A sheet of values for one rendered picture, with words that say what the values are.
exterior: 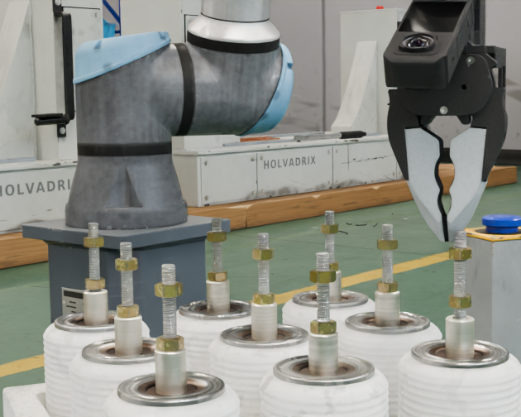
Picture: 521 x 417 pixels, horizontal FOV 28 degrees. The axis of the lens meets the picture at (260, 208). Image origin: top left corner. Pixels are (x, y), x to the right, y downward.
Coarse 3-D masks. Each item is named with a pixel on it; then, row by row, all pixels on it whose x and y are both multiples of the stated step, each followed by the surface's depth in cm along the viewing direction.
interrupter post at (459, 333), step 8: (448, 320) 80; (456, 320) 80; (464, 320) 80; (472, 320) 80; (448, 328) 80; (456, 328) 80; (464, 328) 80; (472, 328) 80; (448, 336) 81; (456, 336) 80; (464, 336) 80; (472, 336) 80; (448, 344) 81; (456, 344) 80; (464, 344) 80; (472, 344) 80; (448, 352) 81; (456, 352) 80; (464, 352) 80; (472, 352) 81
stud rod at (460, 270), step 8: (456, 232) 80; (464, 232) 80; (456, 240) 80; (464, 240) 80; (456, 264) 80; (464, 264) 80; (456, 272) 80; (464, 272) 80; (456, 280) 80; (464, 280) 80; (456, 288) 80; (464, 288) 80; (456, 296) 80; (464, 296) 80; (456, 312) 80; (464, 312) 81
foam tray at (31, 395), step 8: (40, 384) 100; (8, 392) 98; (16, 392) 98; (24, 392) 98; (32, 392) 98; (40, 392) 98; (8, 400) 96; (16, 400) 95; (24, 400) 95; (32, 400) 95; (40, 400) 98; (8, 408) 96; (16, 408) 93; (24, 408) 93; (32, 408) 93; (40, 408) 93; (8, 416) 96; (16, 416) 92; (24, 416) 90; (32, 416) 90; (40, 416) 90; (48, 416) 90
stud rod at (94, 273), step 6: (90, 228) 93; (96, 228) 93; (90, 234) 93; (96, 234) 93; (90, 252) 94; (96, 252) 94; (90, 258) 94; (96, 258) 94; (90, 264) 94; (96, 264) 94; (90, 270) 94; (96, 270) 94; (90, 276) 94; (96, 276) 94
